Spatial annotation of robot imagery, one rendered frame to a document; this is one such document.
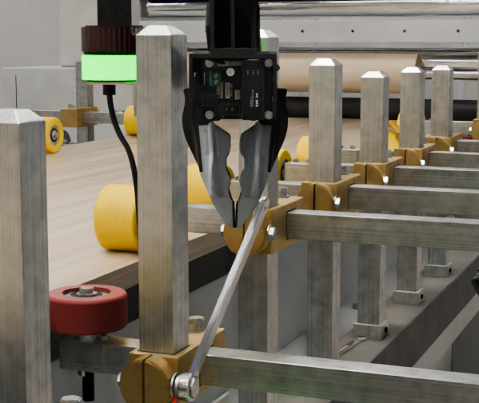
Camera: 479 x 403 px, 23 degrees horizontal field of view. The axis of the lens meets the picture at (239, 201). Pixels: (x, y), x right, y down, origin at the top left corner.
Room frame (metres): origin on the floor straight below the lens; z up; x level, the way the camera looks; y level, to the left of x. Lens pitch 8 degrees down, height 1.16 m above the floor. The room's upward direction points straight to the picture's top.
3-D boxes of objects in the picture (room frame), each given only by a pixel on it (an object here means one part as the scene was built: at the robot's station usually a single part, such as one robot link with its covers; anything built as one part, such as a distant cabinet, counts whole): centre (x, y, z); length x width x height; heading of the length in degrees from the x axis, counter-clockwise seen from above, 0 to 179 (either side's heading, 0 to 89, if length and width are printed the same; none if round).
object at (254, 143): (0.98, -0.01, 1.04); 0.06 x 0.03 x 0.09; 179
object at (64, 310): (1.13, 0.15, 0.85); 0.08 x 0.08 x 0.11
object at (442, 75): (2.22, -0.39, 0.87); 0.04 x 0.04 x 0.48; 69
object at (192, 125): (1.00, 0.02, 1.09); 0.05 x 0.02 x 0.09; 89
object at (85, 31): (1.07, 0.11, 1.16); 0.06 x 0.06 x 0.02
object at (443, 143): (2.24, -0.39, 0.95); 0.14 x 0.06 x 0.05; 159
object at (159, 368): (1.08, 0.06, 0.85); 0.14 x 0.06 x 0.05; 159
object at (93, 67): (1.07, 0.11, 1.13); 0.06 x 0.06 x 0.02
